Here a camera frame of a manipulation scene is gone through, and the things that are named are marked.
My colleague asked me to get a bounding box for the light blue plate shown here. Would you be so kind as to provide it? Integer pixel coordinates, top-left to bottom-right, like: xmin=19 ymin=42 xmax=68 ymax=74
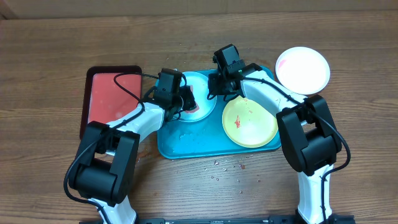
xmin=174 ymin=72 xmax=216 ymax=122

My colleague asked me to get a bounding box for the yellow-green plate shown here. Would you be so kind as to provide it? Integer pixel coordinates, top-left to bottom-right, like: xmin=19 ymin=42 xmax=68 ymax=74
xmin=222 ymin=96 xmax=278 ymax=148

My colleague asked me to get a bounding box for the white plate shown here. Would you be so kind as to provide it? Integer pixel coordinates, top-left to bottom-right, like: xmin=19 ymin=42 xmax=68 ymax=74
xmin=275 ymin=47 xmax=331 ymax=95

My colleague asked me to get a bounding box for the dark green sponge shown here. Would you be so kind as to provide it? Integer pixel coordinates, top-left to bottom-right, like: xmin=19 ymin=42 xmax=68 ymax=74
xmin=183 ymin=103 xmax=200 ymax=113

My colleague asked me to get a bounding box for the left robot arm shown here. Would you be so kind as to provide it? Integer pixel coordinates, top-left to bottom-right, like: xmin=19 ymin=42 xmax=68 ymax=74
xmin=63 ymin=86 xmax=196 ymax=223

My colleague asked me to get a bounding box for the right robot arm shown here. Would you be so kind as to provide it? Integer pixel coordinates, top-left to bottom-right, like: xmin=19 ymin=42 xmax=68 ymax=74
xmin=208 ymin=68 xmax=346 ymax=223

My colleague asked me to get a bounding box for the teal plastic serving tray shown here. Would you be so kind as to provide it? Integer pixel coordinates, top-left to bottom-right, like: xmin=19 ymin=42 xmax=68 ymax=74
xmin=157 ymin=70 xmax=281 ymax=159

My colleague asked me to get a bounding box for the dark red tray with water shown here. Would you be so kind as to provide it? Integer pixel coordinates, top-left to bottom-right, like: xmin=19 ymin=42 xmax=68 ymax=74
xmin=80 ymin=65 xmax=142 ymax=138

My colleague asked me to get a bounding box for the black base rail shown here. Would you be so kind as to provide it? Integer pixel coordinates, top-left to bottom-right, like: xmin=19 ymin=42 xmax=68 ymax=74
xmin=79 ymin=214 xmax=356 ymax=224

